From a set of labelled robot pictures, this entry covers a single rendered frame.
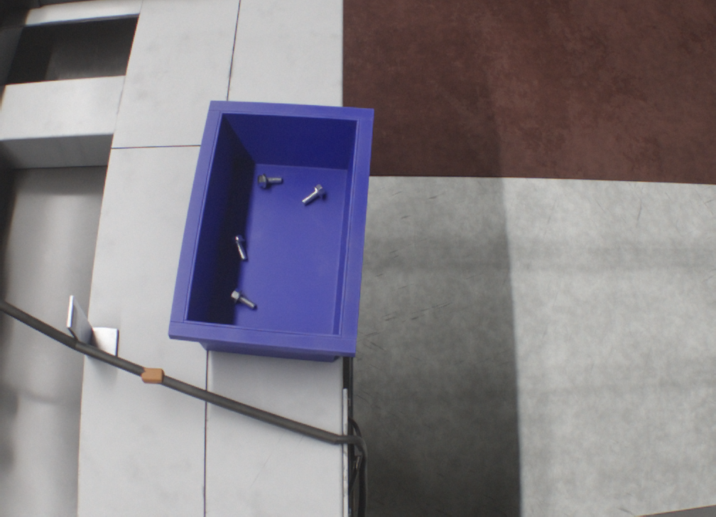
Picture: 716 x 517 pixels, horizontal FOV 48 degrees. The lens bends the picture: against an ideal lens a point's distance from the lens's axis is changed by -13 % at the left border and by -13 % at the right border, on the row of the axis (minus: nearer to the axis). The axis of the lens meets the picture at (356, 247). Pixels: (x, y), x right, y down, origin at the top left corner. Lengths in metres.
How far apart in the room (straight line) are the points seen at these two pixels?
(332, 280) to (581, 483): 0.96
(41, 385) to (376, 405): 0.89
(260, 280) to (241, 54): 0.27
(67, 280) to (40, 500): 0.25
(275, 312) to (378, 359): 0.89
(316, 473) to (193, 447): 0.11
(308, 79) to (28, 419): 0.46
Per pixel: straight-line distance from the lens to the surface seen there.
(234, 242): 0.83
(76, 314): 0.78
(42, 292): 0.95
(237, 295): 0.81
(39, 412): 0.90
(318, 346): 0.72
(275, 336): 0.73
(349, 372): 1.24
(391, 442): 1.65
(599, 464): 1.71
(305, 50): 0.98
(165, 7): 1.05
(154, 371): 0.77
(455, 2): 2.20
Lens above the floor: 1.59
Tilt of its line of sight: 63 degrees down
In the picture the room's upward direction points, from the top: 4 degrees clockwise
